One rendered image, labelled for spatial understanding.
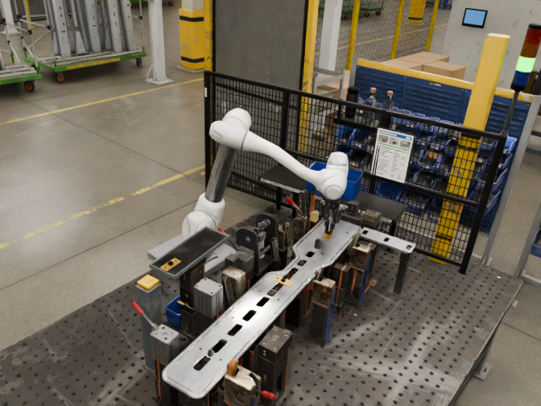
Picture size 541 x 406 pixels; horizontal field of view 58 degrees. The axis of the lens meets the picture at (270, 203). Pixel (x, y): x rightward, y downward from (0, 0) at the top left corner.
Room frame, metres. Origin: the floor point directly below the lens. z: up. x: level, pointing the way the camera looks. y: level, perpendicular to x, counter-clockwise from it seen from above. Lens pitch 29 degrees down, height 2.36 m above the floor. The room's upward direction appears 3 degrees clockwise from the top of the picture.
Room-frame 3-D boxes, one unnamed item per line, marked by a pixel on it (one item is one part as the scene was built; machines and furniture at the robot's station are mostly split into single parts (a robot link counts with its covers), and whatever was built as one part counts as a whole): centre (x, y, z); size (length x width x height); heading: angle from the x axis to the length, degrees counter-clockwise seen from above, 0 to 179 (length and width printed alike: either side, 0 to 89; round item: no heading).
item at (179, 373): (1.73, -0.08, 1.00); 1.38 x 0.22 x 0.02; 150
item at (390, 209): (2.63, -0.36, 1.01); 0.90 x 0.22 x 0.03; 60
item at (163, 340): (1.32, 0.36, 0.88); 0.11 x 0.10 x 0.36; 60
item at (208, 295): (1.55, 0.23, 0.90); 0.13 x 0.10 x 0.41; 60
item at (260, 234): (1.94, 0.05, 0.94); 0.18 x 0.13 x 0.49; 150
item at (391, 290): (2.10, -0.72, 0.84); 0.11 x 0.06 x 0.29; 60
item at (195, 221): (2.26, 0.39, 0.91); 0.18 x 0.16 x 0.22; 171
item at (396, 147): (2.58, -0.68, 1.30); 0.23 x 0.02 x 0.31; 60
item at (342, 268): (1.90, -0.36, 0.84); 0.11 x 0.08 x 0.29; 60
